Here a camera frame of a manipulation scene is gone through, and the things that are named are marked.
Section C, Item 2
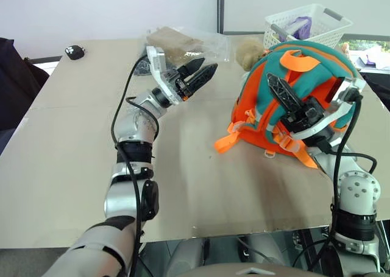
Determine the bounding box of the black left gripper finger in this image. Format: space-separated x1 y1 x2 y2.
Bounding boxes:
183 63 219 97
178 57 206 77

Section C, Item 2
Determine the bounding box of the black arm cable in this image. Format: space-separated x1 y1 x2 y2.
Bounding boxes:
110 53 161 277
322 87 379 259

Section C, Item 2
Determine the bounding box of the clear bag with brown contents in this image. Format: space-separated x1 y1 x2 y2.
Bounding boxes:
144 25 231 65

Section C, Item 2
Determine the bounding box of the dark side table with clutter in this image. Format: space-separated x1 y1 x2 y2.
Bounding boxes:
342 32 390 113

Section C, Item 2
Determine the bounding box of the small black round object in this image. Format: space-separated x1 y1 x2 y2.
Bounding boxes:
64 44 87 60

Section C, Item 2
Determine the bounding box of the beige plush toy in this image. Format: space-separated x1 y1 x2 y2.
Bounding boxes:
236 40 265 72

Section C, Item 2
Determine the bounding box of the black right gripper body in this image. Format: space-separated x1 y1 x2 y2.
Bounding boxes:
285 96 325 135

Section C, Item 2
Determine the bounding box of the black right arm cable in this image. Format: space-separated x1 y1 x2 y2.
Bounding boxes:
322 87 379 259

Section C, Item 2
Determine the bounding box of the purple bag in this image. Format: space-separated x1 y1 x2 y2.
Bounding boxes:
284 15 313 41

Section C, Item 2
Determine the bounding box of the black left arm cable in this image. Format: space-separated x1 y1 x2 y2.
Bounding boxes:
110 53 161 277

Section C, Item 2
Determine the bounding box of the white plastic lattice basket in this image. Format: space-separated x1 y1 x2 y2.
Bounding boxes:
263 3 354 50

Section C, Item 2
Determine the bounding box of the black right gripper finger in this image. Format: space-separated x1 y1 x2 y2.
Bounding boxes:
266 72 303 116

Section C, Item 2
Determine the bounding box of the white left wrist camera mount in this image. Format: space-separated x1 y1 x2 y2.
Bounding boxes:
145 45 181 105

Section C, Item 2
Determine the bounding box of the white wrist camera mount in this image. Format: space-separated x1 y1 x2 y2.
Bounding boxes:
145 45 181 105
291 77 367 139

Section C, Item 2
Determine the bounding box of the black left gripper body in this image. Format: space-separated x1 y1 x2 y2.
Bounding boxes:
166 70 192 101

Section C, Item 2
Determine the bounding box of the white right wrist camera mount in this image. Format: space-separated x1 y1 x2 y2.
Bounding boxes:
291 77 367 139

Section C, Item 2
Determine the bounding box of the orange and teal backpack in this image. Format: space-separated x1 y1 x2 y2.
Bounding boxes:
213 40 370 170

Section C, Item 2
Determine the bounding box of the dark partition post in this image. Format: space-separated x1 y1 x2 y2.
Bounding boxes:
217 0 225 34

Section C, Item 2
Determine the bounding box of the dark chair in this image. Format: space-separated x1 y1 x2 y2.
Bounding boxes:
0 37 51 132

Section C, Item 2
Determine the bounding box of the grey rounded robot torso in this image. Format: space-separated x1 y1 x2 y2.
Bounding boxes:
170 233 308 277

